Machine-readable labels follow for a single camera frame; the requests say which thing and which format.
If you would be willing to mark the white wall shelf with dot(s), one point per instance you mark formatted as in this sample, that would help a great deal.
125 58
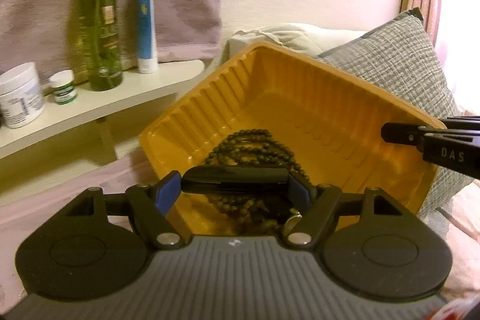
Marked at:
112 98

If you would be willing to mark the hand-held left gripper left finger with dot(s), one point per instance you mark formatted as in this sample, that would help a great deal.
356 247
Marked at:
168 192

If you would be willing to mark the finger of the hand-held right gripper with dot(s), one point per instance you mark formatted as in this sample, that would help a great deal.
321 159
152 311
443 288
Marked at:
465 124
450 155

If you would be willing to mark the grey woven pillow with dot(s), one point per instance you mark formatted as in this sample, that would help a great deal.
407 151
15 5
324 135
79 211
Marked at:
405 61

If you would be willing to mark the small green label jar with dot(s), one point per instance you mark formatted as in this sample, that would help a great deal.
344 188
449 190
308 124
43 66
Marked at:
63 87

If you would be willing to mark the white crumpled cloth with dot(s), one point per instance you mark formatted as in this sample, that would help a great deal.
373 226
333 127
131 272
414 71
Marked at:
292 37

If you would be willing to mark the pink blanket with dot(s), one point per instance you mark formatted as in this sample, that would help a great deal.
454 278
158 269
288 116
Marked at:
45 192

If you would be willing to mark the green spray bottle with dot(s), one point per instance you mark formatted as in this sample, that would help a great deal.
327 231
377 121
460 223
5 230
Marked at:
99 27

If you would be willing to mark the white cream jar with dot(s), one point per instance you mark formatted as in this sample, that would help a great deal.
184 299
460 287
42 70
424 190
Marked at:
18 95

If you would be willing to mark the yellow plastic tray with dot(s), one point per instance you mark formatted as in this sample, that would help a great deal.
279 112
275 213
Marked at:
300 95

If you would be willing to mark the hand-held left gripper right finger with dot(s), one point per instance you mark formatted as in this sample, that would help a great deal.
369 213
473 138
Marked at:
301 192

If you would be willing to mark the blue and white tube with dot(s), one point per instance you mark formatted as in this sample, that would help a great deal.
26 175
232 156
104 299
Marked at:
146 27

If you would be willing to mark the black oblong case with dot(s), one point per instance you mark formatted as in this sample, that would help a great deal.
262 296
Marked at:
232 179

